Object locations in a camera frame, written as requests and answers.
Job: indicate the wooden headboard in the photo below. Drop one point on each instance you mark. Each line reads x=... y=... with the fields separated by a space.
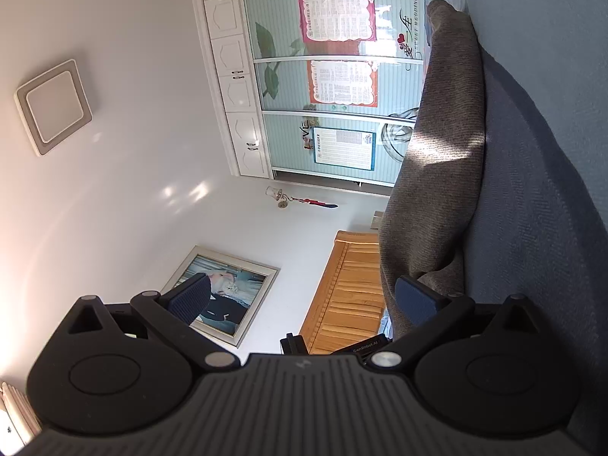
x=342 y=289

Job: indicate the orange-bordered poster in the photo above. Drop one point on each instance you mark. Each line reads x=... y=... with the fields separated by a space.
x=343 y=83

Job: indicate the framed wedding photo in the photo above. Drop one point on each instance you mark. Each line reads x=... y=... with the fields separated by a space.
x=223 y=294

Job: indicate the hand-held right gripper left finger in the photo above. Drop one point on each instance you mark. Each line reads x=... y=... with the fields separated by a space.
x=190 y=299

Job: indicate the striped blue bed sheet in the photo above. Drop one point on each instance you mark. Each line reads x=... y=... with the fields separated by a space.
x=546 y=152

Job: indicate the grey knit sweater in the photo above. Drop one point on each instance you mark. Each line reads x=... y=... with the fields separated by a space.
x=427 y=175

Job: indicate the glass wall lamp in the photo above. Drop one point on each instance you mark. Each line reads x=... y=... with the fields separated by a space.
x=278 y=197

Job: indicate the pink curtain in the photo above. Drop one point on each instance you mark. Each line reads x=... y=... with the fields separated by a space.
x=16 y=413

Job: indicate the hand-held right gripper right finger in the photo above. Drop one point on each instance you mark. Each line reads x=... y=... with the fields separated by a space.
x=413 y=299

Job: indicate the blue-framed poster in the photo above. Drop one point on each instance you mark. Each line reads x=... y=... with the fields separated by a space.
x=344 y=148

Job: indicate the pink-bordered poster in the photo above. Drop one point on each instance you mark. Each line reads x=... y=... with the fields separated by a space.
x=337 y=16

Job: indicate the square ceiling light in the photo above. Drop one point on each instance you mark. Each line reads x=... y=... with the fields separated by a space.
x=53 y=107

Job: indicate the white wardrobe with sliding doors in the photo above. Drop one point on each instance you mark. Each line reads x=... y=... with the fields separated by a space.
x=285 y=80

